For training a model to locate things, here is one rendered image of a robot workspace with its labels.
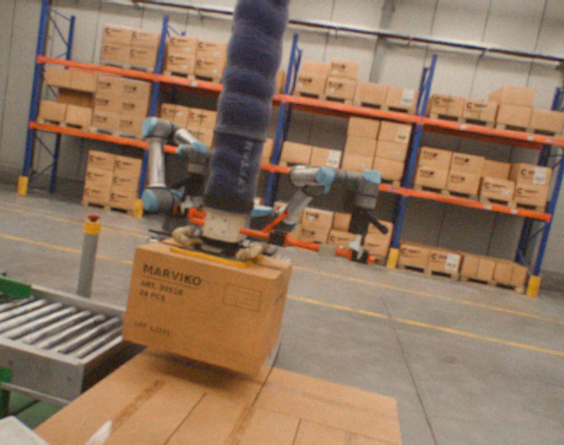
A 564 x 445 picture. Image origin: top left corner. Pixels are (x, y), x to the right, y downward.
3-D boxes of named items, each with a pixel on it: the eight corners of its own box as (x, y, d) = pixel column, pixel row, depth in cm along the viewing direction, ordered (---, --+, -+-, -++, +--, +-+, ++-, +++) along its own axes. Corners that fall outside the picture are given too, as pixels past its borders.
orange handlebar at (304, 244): (164, 219, 198) (166, 211, 198) (191, 215, 228) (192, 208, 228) (372, 264, 182) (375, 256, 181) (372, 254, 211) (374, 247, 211)
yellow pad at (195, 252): (169, 252, 187) (171, 239, 186) (179, 248, 196) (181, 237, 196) (246, 269, 181) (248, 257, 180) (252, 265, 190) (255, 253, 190)
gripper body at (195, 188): (198, 198, 221) (201, 174, 220) (182, 195, 223) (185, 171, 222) (203, 198, 229) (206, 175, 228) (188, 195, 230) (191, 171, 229)
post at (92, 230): (63, 380, 273) (85, 221, 262) (71, 376, 280) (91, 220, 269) (73, 383, 272) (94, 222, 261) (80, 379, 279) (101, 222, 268)
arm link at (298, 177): (280, 162, 226) (327, 160, 181) (299, 166, 230) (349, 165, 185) (276, 185, 226) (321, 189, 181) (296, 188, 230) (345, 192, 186)
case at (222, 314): (120, 338, 188) (135, 246, 184) (163, 313, 227) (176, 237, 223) (256, 376, 177) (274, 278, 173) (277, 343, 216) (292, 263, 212)
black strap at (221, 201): (193, 200, 186) (195, 192, 186) (213, 199, 209) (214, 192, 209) (244, 212, 182) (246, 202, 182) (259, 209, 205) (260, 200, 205)
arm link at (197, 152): (201, 143, 229) (210, 144, 223) (198, 164, 230) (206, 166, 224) (188, 139, 224) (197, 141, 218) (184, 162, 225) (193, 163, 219)
